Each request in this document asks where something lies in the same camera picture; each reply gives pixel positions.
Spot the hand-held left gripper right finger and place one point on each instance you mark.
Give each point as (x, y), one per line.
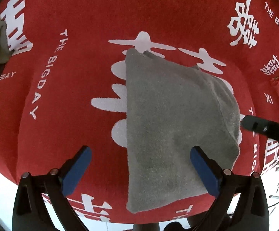
(204, 170)

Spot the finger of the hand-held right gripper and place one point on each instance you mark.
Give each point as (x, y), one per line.
(262, 126)

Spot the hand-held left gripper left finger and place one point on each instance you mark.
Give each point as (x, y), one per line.
(76, 170)

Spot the grey small cloth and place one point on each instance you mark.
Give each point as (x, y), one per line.
(173, 125)

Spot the red printed blanket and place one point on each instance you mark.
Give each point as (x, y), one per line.
(76, 89)

